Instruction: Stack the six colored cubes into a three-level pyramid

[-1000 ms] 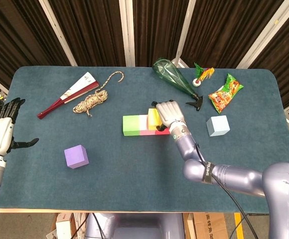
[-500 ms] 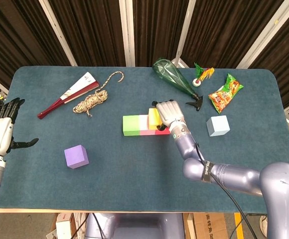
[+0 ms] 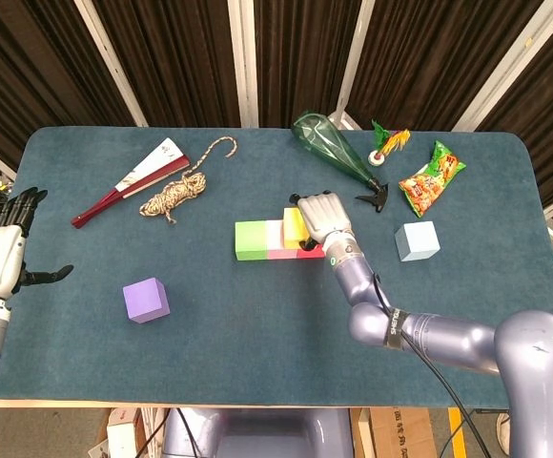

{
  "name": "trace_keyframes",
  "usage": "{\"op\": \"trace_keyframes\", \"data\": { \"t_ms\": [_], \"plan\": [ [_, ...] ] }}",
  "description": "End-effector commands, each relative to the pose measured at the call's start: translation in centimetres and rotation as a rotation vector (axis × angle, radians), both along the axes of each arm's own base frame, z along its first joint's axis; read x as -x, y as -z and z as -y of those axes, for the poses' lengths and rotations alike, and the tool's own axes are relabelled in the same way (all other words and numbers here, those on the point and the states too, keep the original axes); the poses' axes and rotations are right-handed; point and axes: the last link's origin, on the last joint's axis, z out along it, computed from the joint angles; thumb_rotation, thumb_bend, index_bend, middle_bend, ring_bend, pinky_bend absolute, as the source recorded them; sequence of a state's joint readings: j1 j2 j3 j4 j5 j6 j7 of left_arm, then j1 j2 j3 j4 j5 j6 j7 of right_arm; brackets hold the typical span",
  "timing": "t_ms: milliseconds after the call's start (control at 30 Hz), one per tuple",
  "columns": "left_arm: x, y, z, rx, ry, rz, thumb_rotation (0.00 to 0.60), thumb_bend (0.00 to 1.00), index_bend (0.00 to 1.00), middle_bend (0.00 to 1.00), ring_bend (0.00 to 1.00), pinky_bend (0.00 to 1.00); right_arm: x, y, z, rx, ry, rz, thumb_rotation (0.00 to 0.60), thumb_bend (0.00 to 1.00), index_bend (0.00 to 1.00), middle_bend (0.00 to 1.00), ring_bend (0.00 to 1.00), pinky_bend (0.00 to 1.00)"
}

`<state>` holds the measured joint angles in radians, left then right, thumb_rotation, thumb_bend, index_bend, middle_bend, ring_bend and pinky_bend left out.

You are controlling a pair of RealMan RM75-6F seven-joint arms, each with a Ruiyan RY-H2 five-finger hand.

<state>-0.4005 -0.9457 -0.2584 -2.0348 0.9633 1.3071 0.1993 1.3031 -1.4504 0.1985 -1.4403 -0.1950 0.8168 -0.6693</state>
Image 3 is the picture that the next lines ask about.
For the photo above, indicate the white and red carton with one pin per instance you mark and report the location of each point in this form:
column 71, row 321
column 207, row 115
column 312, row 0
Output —
column 121, row 431

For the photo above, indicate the pink foam cube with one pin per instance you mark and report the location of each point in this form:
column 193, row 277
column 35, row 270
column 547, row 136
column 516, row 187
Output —
column 276, row 238

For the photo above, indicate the brown cardboard box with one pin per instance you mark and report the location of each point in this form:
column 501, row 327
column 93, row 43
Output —
column 400, row 434

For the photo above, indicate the green plastic spray bottle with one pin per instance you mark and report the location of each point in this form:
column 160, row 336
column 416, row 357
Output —
column 329, row 143

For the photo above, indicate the feather shuttlecock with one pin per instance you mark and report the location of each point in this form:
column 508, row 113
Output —
column 377, row 158

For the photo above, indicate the yellow foam cube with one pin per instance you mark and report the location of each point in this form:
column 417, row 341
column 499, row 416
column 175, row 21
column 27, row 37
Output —
column 293, row 226

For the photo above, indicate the light blue foam cube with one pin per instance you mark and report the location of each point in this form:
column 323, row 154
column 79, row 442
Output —
column 417, row 241

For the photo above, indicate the purple foam cube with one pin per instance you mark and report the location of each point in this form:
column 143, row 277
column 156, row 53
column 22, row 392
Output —
column 145, row 300

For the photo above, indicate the green foam cube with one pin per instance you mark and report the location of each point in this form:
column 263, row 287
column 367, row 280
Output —
column 251, row 238

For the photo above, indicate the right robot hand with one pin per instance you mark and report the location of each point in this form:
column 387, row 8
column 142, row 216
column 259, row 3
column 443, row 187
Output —
column 326, row 214

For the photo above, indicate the grey robot torso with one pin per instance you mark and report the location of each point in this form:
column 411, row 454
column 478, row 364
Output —
column 257, row 434

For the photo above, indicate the red and white folding fan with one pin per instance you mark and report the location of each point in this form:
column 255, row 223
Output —
column 157, row 160

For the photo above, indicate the dark brown curtain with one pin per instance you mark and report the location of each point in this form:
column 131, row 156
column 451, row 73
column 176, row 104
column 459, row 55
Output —
column 186, row 62

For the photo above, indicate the red foam cube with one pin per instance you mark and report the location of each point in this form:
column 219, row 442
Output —
column 307, row 254

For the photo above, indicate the orange green snack bag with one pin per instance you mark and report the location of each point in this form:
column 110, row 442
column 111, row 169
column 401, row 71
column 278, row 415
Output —
column 424, row 186

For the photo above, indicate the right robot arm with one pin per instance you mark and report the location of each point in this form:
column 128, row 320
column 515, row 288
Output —
column 448, row 334

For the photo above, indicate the blue felt table cover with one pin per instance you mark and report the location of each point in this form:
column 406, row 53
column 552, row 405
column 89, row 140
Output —
column 210, row 343

